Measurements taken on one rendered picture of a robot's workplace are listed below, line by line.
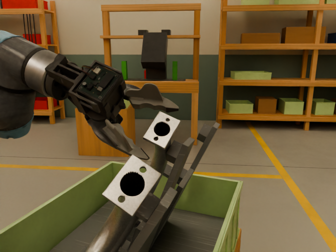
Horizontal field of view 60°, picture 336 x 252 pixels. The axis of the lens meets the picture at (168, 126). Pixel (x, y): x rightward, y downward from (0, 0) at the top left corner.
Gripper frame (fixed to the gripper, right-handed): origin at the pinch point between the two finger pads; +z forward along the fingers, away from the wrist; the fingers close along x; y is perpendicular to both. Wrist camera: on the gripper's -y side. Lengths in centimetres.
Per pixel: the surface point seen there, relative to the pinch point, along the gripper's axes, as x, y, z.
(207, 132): 11.6, -16.0, 5.3
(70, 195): -14.1, -30.4, -19.4
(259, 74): 316, -350, 3
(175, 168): -2.8, -4.9, 4.4
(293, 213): 71, -205, 80
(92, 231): -18.6, -35.7, -10.9
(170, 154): -1.3, -3.5, 2.7
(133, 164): -10.2, 13.3, 2.7
